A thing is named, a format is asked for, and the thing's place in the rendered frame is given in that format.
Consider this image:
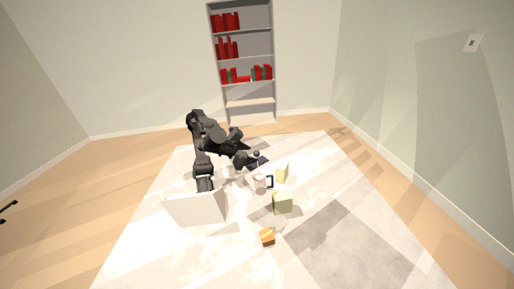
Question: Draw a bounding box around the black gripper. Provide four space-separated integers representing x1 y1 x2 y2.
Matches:
216 140 258 171

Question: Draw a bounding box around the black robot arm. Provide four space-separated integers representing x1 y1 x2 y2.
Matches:
186 109 243 193

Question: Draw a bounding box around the glass french press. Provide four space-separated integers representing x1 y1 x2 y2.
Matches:
251 150 274 197

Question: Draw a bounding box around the pale yellow cube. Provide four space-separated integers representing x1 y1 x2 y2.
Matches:
275 159 289 184
271 189 293 216

